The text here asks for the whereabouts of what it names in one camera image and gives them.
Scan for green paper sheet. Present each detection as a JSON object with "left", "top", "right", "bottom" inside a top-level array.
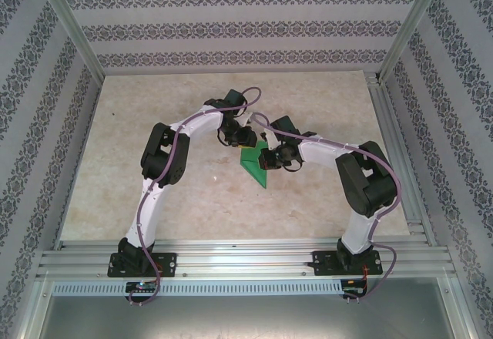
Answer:
[{"left": 238, "top": 140, "right": 271, "bottom": 190}]

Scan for right circuit board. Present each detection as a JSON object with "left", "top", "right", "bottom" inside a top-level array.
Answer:
[{"left": 342, "top": 280, "right": 367, "bottom": 294}]

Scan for circuit board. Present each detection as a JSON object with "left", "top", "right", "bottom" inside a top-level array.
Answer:
[
  {"left": 125, "top": 280, "right": 158, "bottom": 294},
  {"left": 342, "top": 280, "right": 367, "bottom": 294}
]

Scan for grey metal panel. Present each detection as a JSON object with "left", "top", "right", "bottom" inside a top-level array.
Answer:
[{"left": 36, "top": 295, "right": 474, "bottom": 339}]

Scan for left circuit board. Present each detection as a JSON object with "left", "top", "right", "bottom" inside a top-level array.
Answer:
[{"left": 125, "top": 280, "right": 158, "bottom": 294}]

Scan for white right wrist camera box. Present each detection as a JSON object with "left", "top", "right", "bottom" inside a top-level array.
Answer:
[{"left": 258, "top": 130, "right": 277, "bottom": 150}]

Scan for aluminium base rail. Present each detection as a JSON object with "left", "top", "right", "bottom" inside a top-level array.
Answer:
[{"left": 36, "top": 238, "right": 454, "bottom": 279}]

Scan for aluminium side rail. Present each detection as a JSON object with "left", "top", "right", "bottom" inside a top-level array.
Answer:
[{"left": 365, "top": 69, "right": 440, "bottom": 247}]

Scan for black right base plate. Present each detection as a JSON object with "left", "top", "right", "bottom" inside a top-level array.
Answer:
[{"left": 311, "top": 250, "right": 385, "bottom": 277}]

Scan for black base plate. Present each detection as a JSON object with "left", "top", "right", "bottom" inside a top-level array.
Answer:
[
  {"left": 311, "top": 250, "right": 385, "bottom": 277},
  {"left": 107, "top": 252, "right": 179, "bottom": 278}
]

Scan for slotted grey cable duct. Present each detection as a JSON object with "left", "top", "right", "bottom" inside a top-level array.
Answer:
[{"left": 51, "top": 279, "right": 345, "bottom": 297}]

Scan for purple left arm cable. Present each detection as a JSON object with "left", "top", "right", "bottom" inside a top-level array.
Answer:
[{"left": 126, "top": 86, "right": 265, "bottom": 306}]

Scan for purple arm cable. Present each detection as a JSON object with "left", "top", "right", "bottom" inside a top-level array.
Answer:
[
  {"left": 250, "top": 111, "right": 398, "bottom": 302},
  {"left": 126, "top": 86, "right": 265, "bottom": 306}
]

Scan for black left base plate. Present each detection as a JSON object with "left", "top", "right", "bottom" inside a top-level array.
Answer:
[{"left": 107, "top": 252, "right": 179, "bottom": 278}]

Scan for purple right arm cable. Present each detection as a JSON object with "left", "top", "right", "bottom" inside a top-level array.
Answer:
[{"left": 250, "top": 111, "right": 398, "bottom": 302}]

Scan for aluminium frame post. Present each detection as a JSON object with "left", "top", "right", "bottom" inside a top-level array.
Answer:
[
  {"left": 33, "top": 0, "right": 107, "bottom": 81},
  {"left": 377, "top": 0, "right": 451, "bottom": 84}
]

